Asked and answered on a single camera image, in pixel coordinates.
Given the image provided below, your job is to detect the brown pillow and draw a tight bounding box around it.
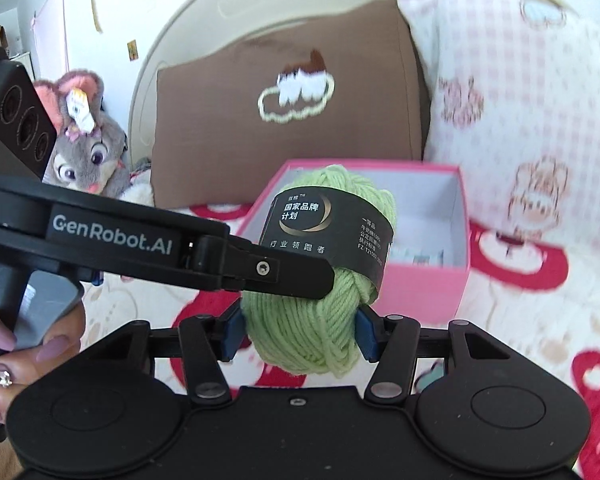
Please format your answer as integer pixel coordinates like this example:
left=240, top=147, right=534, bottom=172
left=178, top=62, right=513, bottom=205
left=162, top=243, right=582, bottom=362
left=150, top=0, right=428, bottom=208

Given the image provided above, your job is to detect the pink checked pillow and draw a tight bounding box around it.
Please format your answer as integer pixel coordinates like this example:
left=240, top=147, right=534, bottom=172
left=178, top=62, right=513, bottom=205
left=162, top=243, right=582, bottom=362
left=397, top=0, right=600, bottom=261

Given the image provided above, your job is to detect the pink cardboard box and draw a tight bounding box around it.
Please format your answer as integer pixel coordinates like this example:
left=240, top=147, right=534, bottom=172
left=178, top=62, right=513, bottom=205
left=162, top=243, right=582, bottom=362
left=235, top=160, right=471, bottom=333

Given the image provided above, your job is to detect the pink wall hanging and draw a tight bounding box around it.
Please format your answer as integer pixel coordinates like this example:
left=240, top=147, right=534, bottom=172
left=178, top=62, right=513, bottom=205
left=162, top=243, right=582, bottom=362
left=30, top=0, right=66, bottom=61

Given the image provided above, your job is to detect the bear printed blanket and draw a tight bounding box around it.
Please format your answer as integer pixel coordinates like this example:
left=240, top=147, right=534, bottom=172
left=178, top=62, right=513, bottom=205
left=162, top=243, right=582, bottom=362
left=80, top=200, right=600, bottom=480

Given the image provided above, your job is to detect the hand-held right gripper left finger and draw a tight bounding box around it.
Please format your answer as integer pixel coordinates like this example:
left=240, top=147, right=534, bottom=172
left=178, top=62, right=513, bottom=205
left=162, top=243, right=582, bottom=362
left=82, top=305, right=246, bottom=406

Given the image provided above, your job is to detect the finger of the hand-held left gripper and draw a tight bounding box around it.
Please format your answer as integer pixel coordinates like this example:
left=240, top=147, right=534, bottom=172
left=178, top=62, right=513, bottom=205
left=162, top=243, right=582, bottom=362
left=182, top=234, right=337, bottom=302

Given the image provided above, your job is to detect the grey plush rabbit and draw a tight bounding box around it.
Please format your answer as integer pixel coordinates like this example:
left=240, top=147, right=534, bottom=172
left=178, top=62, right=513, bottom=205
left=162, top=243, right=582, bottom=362
left=32, top=71, right=131, bottom=198

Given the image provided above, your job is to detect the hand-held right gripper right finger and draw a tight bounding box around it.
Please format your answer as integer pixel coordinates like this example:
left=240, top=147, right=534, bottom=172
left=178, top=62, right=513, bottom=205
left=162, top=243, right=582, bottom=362
left=354, top=305, right=511, bottom=403

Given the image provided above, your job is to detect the person's left hand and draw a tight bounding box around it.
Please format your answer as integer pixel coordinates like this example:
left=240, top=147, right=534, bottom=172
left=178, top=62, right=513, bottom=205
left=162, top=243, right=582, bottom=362
left=0, top=305, right=87, bottom=423

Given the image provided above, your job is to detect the white fluffy plush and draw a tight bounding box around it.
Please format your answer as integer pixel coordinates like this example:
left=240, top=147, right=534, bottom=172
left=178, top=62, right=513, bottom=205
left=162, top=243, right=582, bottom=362
left=117, top=157, right=155, bottom=206

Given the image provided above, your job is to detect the cream bed headboard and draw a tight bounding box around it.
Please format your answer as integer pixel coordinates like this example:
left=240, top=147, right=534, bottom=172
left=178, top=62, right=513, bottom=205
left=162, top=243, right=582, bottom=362
left=127, top=0, right=571, bottom=171

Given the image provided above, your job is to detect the green yarn ball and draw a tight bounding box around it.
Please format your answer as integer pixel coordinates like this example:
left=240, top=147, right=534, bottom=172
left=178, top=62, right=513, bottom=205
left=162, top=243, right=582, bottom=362
left=241, top=169, right=398, bottom=377

